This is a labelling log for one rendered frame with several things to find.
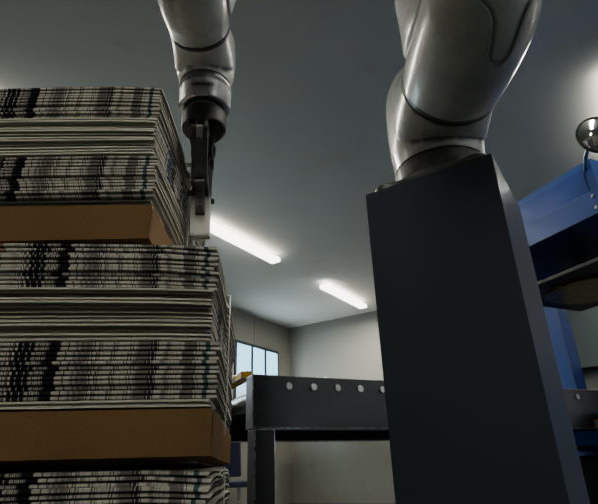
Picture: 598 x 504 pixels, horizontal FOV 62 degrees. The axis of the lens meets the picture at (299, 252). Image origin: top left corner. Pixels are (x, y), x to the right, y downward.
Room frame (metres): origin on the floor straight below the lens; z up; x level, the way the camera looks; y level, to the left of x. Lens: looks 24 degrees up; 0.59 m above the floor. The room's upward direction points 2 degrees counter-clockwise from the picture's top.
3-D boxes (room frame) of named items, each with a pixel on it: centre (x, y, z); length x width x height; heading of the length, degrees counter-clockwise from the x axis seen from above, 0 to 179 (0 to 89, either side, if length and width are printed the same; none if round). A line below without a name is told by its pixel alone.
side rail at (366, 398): (1.46, -0.48, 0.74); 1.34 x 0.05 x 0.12; 115
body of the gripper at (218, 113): (0.68, 0.15, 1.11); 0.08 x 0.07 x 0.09; 5
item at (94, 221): (0.58, 0.31, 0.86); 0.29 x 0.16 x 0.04; 92
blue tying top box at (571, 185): (2.11, -1.31, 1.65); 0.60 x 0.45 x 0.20; 25
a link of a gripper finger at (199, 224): (0.68, 0.15, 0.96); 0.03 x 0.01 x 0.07; 95
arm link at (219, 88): (0.68, 0.16, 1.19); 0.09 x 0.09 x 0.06
